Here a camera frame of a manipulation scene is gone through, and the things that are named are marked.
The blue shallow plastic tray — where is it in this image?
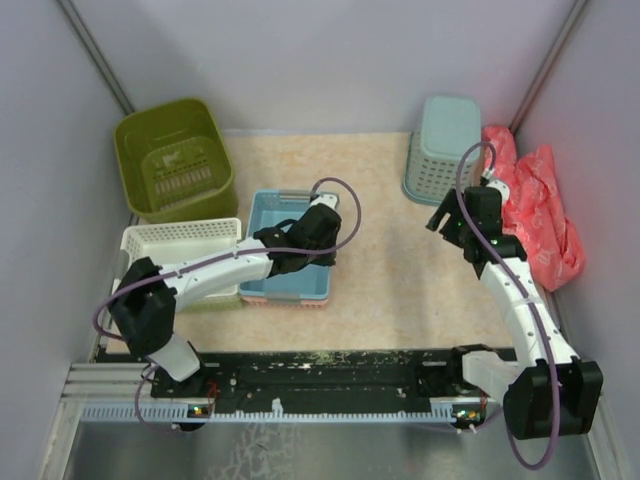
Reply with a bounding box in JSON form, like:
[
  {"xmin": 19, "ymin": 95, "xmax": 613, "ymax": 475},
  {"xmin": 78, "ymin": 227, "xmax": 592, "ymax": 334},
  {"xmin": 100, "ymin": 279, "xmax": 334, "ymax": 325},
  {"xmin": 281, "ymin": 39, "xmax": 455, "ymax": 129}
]
[{"xmin": 239, "ymin": 190, "xmax": 341, "ymax": 308}]

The pink shallow plastic tray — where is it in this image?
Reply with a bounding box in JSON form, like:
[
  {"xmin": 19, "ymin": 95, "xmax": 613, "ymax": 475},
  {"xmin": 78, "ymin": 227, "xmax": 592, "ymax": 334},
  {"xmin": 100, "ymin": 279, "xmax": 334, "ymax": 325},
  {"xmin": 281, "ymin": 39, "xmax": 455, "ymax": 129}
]
[{"xmin": 242, "ymin": 296, "xmax": 328, "ymax": 310}]

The large teal perforated basket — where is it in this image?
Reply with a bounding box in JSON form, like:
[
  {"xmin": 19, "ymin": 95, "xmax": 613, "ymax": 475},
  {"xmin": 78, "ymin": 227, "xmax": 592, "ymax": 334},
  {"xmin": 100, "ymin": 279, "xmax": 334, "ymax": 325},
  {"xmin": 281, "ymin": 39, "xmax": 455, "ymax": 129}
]
[{"xmin": 402, "ymin": 95, "xmax": 482, "ymax": 205}]

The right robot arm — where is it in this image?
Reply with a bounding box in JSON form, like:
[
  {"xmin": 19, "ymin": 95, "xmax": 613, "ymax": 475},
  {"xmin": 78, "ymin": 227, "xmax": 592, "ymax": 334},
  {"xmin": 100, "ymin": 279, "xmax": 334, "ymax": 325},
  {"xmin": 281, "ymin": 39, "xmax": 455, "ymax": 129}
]
[{"xmin": 426, "ymin": 186, "xmax": 603, "ymax": 440}]

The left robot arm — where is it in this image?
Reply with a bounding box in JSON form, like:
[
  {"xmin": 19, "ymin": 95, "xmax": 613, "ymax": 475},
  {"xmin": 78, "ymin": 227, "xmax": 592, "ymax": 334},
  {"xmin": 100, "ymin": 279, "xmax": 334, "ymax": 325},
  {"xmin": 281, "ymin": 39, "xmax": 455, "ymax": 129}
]
[{"xmin": 107, "ymin": 203, "xmax": 342, "ymax": 397}]

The pink patterned plastic bag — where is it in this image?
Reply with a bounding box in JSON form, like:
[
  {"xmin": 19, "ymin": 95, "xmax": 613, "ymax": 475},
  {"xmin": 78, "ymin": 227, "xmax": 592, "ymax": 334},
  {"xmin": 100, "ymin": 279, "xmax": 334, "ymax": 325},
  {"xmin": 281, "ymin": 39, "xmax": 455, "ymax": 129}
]
[{"xmin": 482, "ymin": 126, "xmax": 586, "ymax": 292}]

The light green shallow tray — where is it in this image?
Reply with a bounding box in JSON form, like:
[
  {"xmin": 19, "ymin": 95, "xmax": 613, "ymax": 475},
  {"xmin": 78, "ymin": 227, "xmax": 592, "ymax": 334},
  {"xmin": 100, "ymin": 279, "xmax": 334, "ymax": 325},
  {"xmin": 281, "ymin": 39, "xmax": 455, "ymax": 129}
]
[{"xmin": 112, "ymin": 254, "xmax": 241, "ymax": 313}]

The white perforated tray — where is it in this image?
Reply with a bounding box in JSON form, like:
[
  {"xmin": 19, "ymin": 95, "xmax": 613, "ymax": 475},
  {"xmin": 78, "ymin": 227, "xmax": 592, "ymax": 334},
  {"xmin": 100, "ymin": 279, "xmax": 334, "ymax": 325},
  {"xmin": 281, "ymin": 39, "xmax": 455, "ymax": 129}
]
[{"xmin": 112, "ymin": 218, "xmax": 242, "ymax": 291}]

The olive green plastic basket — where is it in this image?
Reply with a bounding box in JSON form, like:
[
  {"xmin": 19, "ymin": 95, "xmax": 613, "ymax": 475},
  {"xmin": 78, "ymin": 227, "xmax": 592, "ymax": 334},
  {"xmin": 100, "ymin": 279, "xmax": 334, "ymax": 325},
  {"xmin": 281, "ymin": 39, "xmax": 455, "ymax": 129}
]
[{"xmin": 113, "ymin": 98, "xmax": 239, "ymax": 224}]

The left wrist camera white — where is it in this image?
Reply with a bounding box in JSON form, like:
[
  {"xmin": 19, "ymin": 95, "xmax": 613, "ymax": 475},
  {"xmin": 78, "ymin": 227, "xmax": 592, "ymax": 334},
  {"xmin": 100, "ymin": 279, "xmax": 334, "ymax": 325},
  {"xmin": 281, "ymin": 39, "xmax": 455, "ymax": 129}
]
[{"xmin": 308, "ymin": 193, "xmax": 340, "ymax": 213}]

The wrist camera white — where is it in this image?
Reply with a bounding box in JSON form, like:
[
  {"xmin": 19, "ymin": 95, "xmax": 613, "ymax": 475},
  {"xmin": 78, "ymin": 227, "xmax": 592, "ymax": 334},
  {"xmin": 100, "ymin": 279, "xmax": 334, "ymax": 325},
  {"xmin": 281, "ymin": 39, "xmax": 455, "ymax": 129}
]
[
  {"xmin": 308, "ymin": 193, "xmax": 340, "ymax": 213},
  {"xmin": 480, "ymin": 171, "xmax": 510, "ymax": 205}
]

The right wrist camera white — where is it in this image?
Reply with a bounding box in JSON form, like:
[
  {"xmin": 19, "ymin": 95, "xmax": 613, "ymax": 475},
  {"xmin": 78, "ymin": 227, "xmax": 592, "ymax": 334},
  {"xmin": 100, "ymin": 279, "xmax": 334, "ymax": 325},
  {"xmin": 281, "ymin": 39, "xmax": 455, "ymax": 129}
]
[{"xmin": 480, "ymin": 171, "xmax": 510, "ymax": 205}]

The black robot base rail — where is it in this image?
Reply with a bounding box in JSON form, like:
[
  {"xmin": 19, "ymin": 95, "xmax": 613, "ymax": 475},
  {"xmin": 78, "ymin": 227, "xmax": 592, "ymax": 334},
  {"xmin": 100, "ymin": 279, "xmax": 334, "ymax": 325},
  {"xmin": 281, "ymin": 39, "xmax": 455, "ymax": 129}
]
[{"xmin": 141, "ymin": 349, "xmax": 490, "ymax": 421}]

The white slotted cable duct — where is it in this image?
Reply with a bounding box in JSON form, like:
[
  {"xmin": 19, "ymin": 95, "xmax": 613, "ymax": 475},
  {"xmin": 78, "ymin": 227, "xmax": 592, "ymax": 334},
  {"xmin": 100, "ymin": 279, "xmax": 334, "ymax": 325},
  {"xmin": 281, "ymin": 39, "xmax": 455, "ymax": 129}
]
[{"xmin": 80, "ymin": 399, "xmax": 456, "ymax": 424}]

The right corner metal post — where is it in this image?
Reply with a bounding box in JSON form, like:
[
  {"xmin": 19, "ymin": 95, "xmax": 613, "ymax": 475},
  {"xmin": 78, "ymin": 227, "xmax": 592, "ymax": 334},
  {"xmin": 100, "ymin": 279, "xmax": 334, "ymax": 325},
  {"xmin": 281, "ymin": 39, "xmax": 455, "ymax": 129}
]
[{"xmin": 509, "ymin": 0, "xmax": 592, "ymax": 136}]

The corner metal post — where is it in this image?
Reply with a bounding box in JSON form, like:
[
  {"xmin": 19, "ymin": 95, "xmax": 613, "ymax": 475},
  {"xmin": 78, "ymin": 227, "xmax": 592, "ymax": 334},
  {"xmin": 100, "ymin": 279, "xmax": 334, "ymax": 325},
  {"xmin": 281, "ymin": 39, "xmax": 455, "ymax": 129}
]
[
  {"xmin": 54, "ymin": 0, "xmax": 135, "ymax": 115},
  {"xmin": 509, "ymin": 0, "xmax": 592, "ymax": 136}
]

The aluminium frame rail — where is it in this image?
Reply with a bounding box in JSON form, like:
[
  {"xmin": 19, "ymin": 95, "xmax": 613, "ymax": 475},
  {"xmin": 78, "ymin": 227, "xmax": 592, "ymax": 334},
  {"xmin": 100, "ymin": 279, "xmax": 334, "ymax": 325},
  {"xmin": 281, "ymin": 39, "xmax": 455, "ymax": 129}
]
[{"xmin": 60, "ymin": 363, "xmax": 146, "ymax": 402}]

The left corner metal post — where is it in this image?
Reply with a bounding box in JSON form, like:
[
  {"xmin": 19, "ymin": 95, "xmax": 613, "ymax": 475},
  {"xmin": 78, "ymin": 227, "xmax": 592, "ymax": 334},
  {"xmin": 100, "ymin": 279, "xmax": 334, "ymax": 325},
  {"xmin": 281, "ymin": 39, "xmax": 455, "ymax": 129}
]
[{"xmin": 54, "ymin": 0, "xmax": 135, "ymax": 115}]

